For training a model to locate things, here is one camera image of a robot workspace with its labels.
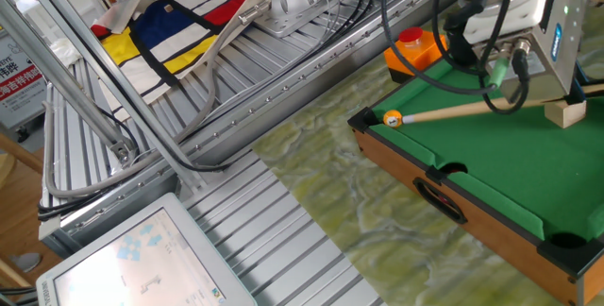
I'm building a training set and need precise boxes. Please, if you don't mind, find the yellow pool ball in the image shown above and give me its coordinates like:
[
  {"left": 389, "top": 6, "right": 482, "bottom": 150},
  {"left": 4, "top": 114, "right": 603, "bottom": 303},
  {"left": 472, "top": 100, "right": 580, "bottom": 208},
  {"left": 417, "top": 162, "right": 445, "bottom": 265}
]
[{"left": 382, "top": 109, "right": 404, "bottom": 129}]

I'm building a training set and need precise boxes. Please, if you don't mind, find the aluminium frame brace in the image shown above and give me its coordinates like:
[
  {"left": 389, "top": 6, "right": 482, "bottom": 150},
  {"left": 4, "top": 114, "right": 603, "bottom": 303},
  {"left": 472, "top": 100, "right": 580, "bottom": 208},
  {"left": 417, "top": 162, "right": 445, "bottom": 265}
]
[{"left": 0, "top": 0, "right": 138, "bottom": 165}]

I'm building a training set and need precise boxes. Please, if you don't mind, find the orange emergency stop button box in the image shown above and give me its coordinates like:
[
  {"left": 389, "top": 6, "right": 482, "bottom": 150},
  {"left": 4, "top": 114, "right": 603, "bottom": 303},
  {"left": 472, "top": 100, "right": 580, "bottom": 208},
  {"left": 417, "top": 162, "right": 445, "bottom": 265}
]
[{"left": 383, "top": 26, "right": 448, "bottom": 85}]

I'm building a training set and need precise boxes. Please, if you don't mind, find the mini green pool table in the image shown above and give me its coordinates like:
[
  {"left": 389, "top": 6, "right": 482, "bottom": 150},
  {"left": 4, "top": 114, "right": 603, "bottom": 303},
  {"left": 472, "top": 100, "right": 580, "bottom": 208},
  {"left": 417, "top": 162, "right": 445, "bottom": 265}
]
[{"left": 347, "top": 39, "right": 604, "bottom": 306}]

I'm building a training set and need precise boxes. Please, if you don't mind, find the colour block tote bag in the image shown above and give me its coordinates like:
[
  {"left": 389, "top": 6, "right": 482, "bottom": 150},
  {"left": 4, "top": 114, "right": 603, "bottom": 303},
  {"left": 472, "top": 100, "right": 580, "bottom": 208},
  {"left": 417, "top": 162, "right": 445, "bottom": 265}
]
[{"left": 90, "top": 0, "right": 273, "bottom": 123}]

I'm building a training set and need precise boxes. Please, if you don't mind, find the white sign red text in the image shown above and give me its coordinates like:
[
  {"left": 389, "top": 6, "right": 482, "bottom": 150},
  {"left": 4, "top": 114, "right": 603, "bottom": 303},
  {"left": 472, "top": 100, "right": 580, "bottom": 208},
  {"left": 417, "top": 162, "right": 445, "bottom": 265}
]
[{"left": 0, "top": 36, "right": 48, "bottom": 130}]

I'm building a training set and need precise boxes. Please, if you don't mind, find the wooden pool cue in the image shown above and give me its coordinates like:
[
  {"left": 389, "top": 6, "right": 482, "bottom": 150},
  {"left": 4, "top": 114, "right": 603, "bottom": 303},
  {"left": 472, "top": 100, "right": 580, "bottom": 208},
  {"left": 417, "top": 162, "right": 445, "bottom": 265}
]
[{"left": 401, "top": 83, "right": 604, "bottom": 125}]

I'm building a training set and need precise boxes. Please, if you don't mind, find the grey corrugated hose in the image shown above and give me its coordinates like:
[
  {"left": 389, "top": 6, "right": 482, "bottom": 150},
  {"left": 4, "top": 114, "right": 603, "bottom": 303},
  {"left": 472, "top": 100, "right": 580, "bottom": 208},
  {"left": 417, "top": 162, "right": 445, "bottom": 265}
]
[{"left": 41, "top": 0, "right": 273, "bottom": 199}]

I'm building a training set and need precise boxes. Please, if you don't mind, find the white teach pendant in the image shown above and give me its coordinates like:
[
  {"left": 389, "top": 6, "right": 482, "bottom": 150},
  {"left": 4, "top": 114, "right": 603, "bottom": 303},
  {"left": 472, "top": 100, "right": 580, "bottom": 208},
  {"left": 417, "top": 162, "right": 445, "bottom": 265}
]
[{"left": 36, "top": 192, "right": 259, "bottom": 306}]

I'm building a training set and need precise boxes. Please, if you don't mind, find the light wooden cube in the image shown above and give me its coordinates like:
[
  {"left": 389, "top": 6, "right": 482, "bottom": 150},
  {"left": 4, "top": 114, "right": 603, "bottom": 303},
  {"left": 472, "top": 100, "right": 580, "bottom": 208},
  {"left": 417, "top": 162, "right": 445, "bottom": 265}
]
[{"left": 544, "top": 99, "right": 588, "bottom": 129}]

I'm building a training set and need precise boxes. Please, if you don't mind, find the white crumpled cloth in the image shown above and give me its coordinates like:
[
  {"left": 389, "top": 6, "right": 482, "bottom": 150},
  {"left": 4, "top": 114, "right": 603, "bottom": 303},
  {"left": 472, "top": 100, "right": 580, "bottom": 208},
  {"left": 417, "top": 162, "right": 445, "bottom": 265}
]
[{"left": 50, "top": 37, "right": 82, "bottom": 67}]

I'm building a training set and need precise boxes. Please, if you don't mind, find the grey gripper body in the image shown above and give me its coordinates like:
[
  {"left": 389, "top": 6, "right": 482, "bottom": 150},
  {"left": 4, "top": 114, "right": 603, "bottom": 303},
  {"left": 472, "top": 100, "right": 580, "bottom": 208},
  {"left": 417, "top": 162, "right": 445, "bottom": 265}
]
[{"left": 474, "top": 0, "right": 592, "bottom": 104}]

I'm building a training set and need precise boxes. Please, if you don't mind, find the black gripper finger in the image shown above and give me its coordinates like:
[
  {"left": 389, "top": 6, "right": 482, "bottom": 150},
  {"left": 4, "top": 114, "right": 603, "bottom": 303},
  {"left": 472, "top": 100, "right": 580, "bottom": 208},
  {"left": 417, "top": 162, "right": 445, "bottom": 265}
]
[{"left": 564, "top": 62, "right": 591, "bottom": 107}]

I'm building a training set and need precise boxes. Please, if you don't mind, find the aluminium frame profile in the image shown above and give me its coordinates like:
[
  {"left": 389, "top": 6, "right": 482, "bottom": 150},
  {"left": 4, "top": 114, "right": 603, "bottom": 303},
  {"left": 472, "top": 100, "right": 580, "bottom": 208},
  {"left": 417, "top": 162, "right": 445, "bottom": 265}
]
[{"left": 8, "top": 0, "right": 209, "bottom": 192}]

